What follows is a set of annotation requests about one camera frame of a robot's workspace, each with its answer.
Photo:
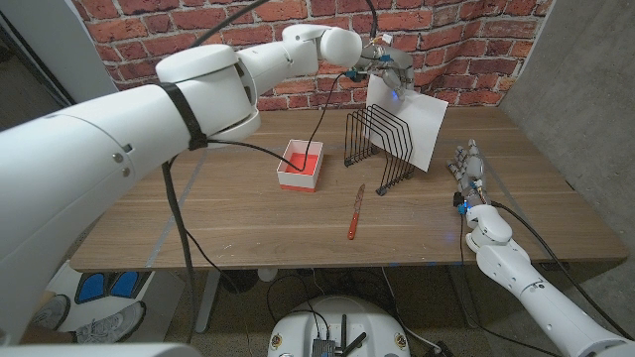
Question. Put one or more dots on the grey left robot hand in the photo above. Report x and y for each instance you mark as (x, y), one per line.
(392, 64)

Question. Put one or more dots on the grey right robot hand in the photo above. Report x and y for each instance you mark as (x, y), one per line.
(472, 171)

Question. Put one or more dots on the white paper file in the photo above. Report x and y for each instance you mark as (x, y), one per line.
(421, 124)

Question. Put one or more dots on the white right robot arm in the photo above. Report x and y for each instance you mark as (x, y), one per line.
(531, 292)

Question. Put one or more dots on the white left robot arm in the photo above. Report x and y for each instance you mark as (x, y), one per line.
(99, 163)

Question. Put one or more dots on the red and white box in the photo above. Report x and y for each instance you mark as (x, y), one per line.
(307, 181)

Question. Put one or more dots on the black box with antennas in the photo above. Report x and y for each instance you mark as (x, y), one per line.
(322, 347)

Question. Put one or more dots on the red brick printed backdrop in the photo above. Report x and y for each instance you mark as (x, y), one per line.
(471, 49)

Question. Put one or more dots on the white table leg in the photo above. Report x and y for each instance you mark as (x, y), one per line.
(208, 297)
(464, 297)

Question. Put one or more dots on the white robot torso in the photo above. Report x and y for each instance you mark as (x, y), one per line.
(297, 327)

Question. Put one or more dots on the white mat with blue footprints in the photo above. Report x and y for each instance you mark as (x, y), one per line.
(154, 292)

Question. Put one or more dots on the grey sneaker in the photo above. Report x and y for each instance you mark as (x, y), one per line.
(111, 324)
(52, 312)

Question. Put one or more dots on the person's leg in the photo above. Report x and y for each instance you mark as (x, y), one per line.
(44, 337)

